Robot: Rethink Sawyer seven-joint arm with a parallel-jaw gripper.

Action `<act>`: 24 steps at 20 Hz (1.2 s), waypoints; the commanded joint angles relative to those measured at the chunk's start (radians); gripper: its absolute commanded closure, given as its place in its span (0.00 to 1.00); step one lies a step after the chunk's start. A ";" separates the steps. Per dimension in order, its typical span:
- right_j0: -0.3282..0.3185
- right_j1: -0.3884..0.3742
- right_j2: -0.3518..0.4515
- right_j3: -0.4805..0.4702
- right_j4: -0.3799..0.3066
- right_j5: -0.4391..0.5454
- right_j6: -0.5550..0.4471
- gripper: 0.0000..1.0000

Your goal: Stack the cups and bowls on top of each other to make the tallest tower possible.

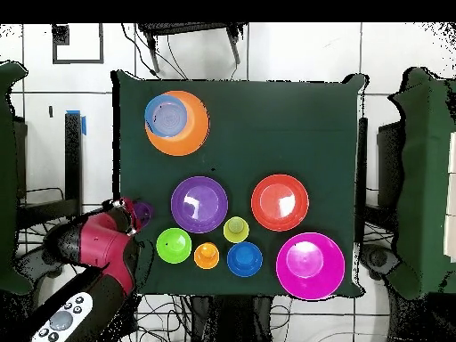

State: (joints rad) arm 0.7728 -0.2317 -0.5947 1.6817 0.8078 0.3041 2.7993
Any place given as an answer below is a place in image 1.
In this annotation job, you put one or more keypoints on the purple cup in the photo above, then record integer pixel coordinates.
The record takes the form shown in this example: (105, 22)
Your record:
(145, 213)

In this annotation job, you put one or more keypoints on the green bowl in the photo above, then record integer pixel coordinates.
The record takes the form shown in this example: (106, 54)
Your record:
(174, 245)

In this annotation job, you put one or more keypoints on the large yellow-orange bowl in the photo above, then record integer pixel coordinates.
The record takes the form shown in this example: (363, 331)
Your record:
(194, 131)

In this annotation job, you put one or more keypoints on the light blue bowl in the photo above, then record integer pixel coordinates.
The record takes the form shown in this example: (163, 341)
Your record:
(165, 115)

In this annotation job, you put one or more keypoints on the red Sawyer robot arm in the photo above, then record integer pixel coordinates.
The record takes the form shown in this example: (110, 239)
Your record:
(99, 249)

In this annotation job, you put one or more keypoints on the purple bowl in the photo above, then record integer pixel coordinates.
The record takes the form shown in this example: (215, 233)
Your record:
(199, 205)

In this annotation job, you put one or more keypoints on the orange cup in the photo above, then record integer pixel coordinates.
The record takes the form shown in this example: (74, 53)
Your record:
(206, 255)

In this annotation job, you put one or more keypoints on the yellow cup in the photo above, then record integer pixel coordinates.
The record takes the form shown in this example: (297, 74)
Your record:
(236, 229)

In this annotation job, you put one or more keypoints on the blue tape strip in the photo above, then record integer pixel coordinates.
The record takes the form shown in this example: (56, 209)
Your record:
(84, 124)

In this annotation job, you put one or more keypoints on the dark blue bowl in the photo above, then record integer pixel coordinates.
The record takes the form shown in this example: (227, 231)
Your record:
(244, 259)

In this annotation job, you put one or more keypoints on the green cloth covered side table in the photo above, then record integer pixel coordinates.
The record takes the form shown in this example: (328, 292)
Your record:
(9, 178)
(427, 178)

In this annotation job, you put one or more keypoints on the red bowl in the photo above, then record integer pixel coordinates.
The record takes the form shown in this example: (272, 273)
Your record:
(279, 203)

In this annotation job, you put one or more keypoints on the dark green tablecloth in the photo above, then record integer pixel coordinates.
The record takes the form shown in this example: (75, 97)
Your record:
(267, 142)

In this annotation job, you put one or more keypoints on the pink bowl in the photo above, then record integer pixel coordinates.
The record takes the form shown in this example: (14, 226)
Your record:
(310, 265)

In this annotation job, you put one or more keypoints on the black frame table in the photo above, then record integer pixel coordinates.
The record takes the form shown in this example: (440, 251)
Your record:
(73, 160)

